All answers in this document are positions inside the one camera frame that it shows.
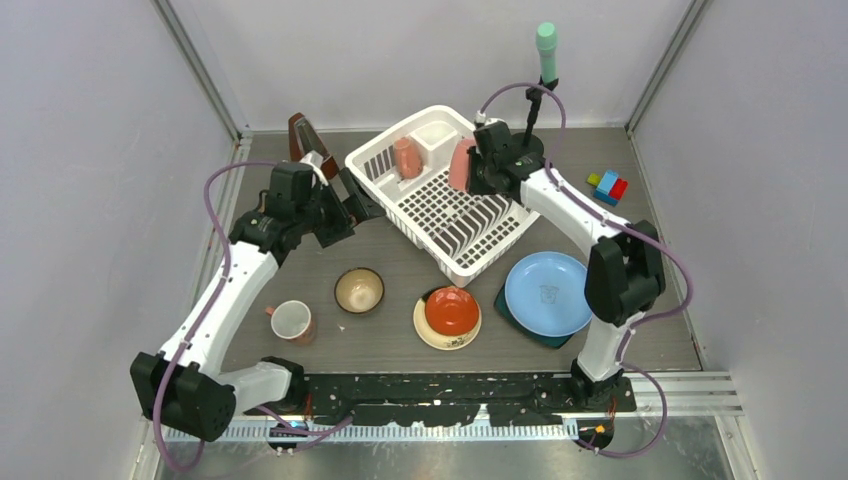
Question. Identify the white plastic dish rack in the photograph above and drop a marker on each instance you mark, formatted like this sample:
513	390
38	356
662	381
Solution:
465	234

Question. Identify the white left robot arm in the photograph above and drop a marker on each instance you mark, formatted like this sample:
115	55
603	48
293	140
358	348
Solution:
183	386

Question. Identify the green microphone on stand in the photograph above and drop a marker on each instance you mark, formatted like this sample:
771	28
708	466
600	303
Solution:
546	42

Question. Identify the pink mug with handle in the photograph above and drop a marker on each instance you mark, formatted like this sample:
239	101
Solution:
408	161

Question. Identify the dark green square plate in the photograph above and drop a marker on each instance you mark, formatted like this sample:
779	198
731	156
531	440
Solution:
501	307

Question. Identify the cream patterned plate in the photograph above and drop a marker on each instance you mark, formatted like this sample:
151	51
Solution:
437	340

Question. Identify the light blue plate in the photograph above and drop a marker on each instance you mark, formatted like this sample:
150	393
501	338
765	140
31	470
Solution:
544	292

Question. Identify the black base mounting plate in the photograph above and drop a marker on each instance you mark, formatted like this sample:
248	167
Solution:
448	399

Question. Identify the colourful toy blocks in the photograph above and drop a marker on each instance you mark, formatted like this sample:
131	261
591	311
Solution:
608	188

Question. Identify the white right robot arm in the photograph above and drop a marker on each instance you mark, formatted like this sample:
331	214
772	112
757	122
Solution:
624	273

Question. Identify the brown wooden metronome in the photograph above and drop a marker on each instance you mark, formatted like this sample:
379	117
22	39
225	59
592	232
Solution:
303	138

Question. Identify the brown ceramic bowl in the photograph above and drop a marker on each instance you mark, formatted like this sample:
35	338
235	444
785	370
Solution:
359	290

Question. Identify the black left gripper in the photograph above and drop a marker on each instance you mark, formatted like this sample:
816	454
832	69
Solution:
343	224

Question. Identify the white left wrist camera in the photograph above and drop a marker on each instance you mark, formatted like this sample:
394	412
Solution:
315	160

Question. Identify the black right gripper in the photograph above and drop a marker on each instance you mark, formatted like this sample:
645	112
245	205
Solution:
472	186

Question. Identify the orange saucer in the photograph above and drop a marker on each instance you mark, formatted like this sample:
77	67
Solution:
451	311

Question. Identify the white mug pink handle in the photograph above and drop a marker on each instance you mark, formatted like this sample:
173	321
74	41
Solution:
293	321

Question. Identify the pink cup white inside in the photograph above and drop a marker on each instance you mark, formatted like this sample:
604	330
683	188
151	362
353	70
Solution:
458	177

